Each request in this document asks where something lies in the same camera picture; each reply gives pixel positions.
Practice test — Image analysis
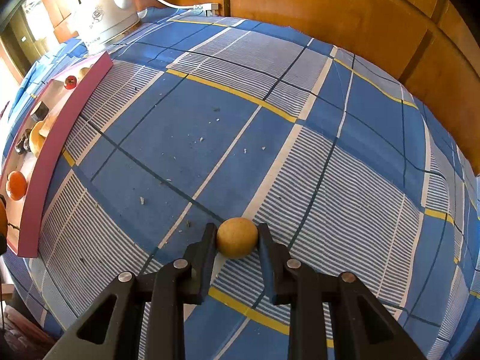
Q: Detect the large orange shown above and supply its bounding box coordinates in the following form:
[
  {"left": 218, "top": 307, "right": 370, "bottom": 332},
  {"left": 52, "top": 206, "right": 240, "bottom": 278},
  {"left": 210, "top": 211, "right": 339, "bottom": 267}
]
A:
[{"left": 5, "top": 170, "right": 28, "bottom": 200}]

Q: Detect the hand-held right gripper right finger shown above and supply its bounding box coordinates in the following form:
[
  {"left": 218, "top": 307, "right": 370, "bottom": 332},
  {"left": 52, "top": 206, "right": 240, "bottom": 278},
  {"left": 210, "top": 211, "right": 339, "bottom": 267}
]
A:
[{"left": 257, "top": 223, "right": 428, "bottom": 360}]

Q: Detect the wooden door with glass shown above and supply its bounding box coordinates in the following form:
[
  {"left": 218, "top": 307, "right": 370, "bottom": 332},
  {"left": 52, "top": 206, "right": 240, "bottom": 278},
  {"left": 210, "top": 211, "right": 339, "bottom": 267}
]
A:
[{"left": 0, "top": 0, "right": 61, "bottom": 83}]

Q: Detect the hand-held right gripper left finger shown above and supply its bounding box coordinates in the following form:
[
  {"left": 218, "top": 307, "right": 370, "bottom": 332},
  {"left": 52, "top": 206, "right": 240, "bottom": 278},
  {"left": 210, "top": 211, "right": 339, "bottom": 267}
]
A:
[{"left": 43, "top": 223, "right": 218, "bottom": 360}]

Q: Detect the yellow fruit piece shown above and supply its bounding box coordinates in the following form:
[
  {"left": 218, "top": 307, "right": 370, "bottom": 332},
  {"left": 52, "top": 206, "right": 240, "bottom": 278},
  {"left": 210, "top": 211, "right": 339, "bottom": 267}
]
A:
[{"left": 29, "top": 120, "right": 51, "bottom": 157}]

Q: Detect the white power plug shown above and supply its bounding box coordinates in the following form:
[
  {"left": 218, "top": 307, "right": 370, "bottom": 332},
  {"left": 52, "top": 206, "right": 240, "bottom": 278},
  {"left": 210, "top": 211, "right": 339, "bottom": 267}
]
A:
[{"left": 193, "top": 3, "right": 220, "bottom": 16}]

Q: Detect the wooden wardrobe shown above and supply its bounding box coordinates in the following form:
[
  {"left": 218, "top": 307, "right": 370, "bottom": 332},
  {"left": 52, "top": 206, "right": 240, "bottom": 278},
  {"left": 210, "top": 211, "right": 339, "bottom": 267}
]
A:
[{"left": 37, "top": 0, "right": 480, "bottom": 177}]

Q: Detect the pink-edged white tray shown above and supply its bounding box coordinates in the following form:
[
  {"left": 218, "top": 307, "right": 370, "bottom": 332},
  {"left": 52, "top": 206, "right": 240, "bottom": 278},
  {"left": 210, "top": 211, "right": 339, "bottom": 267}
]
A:
[{"left": 0, "top": 50, "right": 114, "bottom": 259}]

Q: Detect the blue plaid tablecloth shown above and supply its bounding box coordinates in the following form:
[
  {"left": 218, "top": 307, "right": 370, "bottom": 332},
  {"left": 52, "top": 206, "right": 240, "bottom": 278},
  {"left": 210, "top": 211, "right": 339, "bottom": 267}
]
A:
[{"left": 0, "top": 5, "right": 480, "bottom": 360}]

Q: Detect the white floral electric kettle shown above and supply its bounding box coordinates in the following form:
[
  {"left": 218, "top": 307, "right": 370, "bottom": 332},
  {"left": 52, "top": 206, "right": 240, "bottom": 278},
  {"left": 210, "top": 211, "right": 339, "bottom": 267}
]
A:
[{"left": 73, "top": 0, "right": 141, "bottom": 51}]

